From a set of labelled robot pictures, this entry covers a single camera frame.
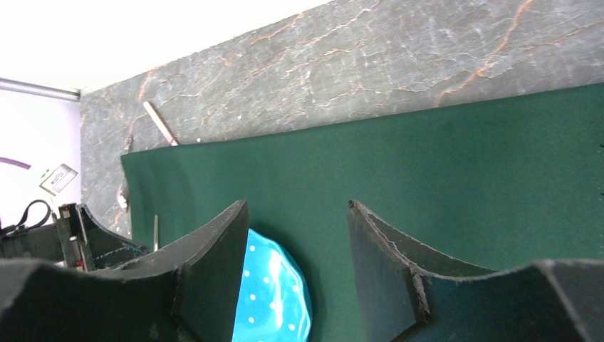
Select dark green cloth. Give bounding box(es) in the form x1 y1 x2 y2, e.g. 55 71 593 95
122 84 603 341

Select blue polka dot plate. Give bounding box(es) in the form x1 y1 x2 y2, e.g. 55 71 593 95
232 229 313 342

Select silver fork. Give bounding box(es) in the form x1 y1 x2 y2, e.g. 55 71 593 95
153 214 159 252

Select black handled knife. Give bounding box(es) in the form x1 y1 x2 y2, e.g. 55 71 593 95
142 101 179 146

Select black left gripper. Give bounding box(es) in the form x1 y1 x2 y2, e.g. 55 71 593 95
1 202 149 271

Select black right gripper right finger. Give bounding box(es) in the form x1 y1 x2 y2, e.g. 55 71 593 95
347 200 603 341

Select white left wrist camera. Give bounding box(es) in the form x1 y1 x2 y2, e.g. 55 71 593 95
38 164 78 196

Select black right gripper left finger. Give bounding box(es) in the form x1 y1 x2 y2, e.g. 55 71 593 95
1 200 249 341

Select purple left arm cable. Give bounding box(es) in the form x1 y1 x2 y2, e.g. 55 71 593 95
0 157 32 171

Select silver spoon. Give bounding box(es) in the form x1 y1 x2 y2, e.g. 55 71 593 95
116 135 133 212

